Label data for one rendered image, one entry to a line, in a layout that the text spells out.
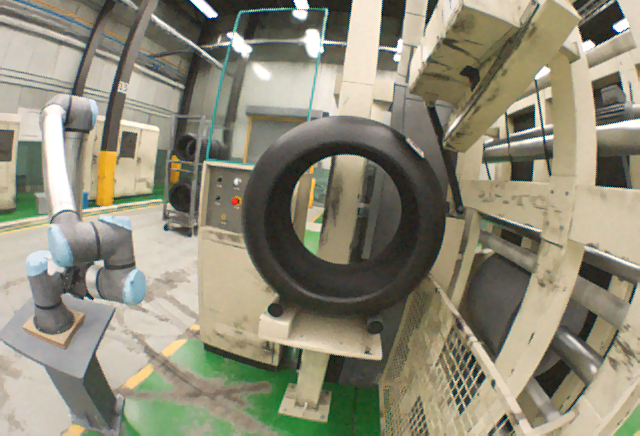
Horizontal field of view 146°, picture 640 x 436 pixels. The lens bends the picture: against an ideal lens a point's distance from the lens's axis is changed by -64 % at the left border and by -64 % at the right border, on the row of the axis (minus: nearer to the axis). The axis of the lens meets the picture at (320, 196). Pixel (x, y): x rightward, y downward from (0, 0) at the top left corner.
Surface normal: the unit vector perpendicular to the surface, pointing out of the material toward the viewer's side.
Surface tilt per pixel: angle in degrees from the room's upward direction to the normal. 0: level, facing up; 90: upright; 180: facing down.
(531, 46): 162
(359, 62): 90
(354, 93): 90
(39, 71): 90
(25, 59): 90
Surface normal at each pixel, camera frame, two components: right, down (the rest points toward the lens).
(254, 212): -0.31, 0.04
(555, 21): -0.18, 0.96
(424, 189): 0.04, 0.00
